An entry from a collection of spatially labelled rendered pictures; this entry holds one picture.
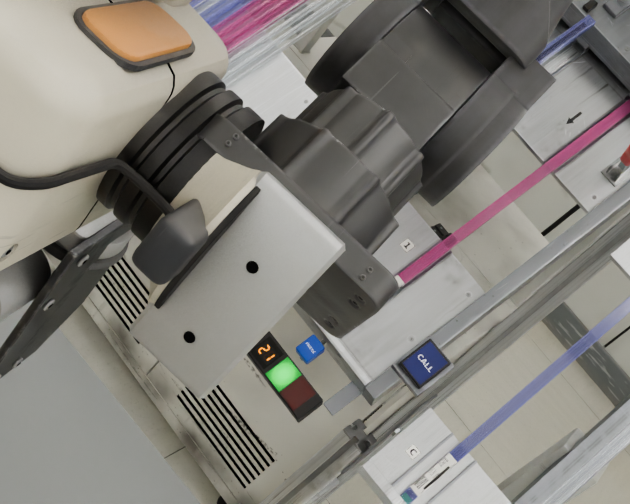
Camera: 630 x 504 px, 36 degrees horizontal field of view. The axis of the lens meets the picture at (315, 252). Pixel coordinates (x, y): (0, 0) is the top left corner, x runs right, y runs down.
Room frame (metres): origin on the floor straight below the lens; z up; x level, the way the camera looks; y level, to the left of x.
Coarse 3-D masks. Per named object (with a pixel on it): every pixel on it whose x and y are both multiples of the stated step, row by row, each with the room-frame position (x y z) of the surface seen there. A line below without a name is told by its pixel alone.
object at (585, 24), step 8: (576, 24) 1.30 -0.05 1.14; (584, 24) 1.31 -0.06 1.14; (592, 24) 1.31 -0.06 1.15; (568, 32) 1.29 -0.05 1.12; (576, 32) 1.29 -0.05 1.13; (584, 32) 1.31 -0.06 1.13; (560, 40) 1.28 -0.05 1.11; (568, 40) 1.28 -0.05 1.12; (552, 48) 1.27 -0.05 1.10; (560, 48) 1.27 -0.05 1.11; (544, 56) 1.25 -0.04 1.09
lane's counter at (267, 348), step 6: (264, 342) 0.98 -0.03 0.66; (270, 342) 0.99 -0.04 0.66; (258, 348) 0.98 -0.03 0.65; (264, 348) 0.98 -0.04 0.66; (270, 348) 0.98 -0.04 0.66; (276, 348) 0.99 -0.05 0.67; (252, 354) 0.97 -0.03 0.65; (258, 354) 0.97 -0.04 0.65; (264, 354) 0.98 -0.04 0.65; (270, 354) 0.98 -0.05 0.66; (276, 354) 0.98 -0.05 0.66; (282, 354) 0.98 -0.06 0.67; (258, 360) 0.97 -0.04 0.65; (264, 360) 0.97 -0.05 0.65; (270, 360) 0.97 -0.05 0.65; (264, 366) 0.97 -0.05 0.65
